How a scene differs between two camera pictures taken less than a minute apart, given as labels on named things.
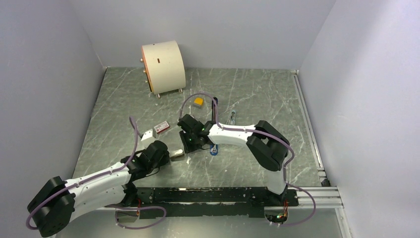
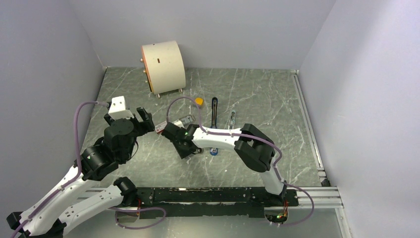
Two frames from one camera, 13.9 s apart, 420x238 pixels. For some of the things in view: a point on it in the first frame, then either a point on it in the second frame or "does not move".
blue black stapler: x=214 y=148 does not move
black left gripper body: x=163 y=159 -> x=137 y=131
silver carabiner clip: x=233 y=116 does not move
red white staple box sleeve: x=161 y=127 does not move
